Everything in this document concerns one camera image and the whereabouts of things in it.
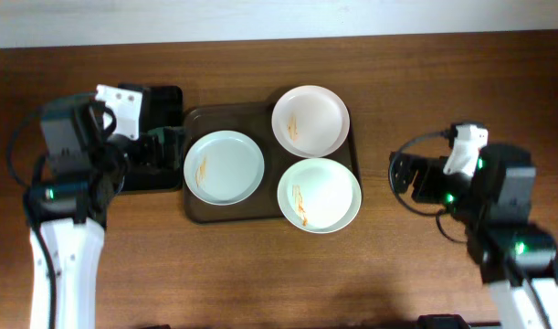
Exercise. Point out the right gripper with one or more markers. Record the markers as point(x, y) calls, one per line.
point(415, 175)

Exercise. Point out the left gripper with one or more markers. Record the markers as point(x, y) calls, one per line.
point(159, 149)

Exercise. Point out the light blue plate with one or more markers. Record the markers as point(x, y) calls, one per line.
point(223, 168)

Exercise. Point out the light green plate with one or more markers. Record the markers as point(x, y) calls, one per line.
point(319, 195)

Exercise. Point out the pink white plate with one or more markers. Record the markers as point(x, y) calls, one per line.
point(310, 121)

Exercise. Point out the yellow green sponge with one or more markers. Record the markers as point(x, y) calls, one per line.
point(164, 133)

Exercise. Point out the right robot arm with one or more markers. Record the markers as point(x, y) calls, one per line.
point(517, 260)

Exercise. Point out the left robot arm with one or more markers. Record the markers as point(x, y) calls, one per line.
point(97, 147)

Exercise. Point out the black plastic tray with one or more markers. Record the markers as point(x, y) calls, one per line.
point(161, 106)

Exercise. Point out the brown serving tray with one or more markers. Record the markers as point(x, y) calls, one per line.
point(253, 120)

